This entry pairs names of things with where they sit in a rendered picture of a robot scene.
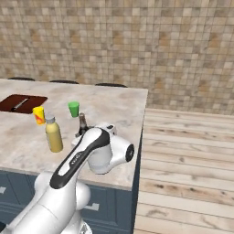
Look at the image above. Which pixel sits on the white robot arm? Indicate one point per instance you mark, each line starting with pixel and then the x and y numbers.
pixel 61 198

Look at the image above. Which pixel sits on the brown sink basin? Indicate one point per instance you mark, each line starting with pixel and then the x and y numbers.
pixel 33 103

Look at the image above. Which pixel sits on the yellow bottle with grey cap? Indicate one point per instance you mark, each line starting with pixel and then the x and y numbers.
pixel 54 138

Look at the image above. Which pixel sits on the blue cabinet door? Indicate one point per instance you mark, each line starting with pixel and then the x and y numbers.
pixel 112 207
pixel 18 195

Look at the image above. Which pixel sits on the dark stool seat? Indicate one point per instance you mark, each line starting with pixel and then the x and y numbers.
pixel 111 85
pixel 21 79
pixel 64 82

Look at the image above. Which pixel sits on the yellow can with red print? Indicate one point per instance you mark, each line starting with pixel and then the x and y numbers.
pixel 39 115

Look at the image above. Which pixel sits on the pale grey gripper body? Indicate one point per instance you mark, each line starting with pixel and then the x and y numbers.
pixel 76 142

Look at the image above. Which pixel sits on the grey sink tap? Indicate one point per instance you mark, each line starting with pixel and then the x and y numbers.
pixel 19 104

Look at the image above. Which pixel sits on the green cup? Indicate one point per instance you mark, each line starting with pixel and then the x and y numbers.
pixel 74 109

